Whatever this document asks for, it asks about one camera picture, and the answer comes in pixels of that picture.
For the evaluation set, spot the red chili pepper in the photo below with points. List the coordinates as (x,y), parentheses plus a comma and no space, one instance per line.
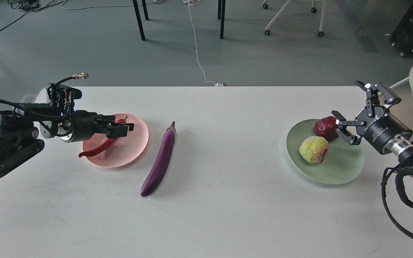
(105,145)

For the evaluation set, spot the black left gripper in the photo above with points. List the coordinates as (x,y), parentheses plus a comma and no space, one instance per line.
(83,127)

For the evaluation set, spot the red pomegranate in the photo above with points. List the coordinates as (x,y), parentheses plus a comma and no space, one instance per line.
(326,128)

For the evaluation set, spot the black table leg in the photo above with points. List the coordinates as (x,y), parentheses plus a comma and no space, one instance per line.
(139,20)
(145,11)
(222,20)
(219,9)

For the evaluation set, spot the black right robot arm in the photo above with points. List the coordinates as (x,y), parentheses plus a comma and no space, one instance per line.
(403,149)

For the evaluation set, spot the white rolling chair base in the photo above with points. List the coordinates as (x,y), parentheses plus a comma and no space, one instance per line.
(317,6)

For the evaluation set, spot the green plate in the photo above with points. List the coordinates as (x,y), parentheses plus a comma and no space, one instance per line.
(342,164)

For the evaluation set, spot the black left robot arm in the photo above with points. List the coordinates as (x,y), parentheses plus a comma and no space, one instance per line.
(21,126)

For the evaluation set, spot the black table leg rear right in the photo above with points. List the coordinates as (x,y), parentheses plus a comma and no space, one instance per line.
(219,9)

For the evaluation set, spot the black table leg rear left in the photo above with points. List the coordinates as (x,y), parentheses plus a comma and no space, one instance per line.
(145,11)

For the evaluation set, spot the purple eggplant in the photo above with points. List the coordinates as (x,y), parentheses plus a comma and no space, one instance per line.
(161,164)

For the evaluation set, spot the pink plate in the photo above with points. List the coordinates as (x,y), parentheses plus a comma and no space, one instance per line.
(126,149)

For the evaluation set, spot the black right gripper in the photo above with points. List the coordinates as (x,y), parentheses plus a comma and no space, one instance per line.
(374,122)

